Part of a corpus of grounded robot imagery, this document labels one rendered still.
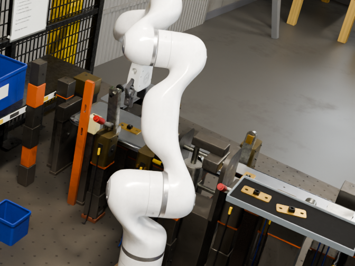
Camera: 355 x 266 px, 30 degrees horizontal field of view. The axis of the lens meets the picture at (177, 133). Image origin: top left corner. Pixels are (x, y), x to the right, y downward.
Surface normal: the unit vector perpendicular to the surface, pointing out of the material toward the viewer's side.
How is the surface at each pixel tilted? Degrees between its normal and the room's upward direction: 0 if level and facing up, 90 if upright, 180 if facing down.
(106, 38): 90
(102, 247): 0
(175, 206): 81
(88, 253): 0
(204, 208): 0
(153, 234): 30
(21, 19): 90
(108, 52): 90
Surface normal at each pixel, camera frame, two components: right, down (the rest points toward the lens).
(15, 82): 0.90, 0.35
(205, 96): 0.20, -0.86
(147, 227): 0.61, -0.57
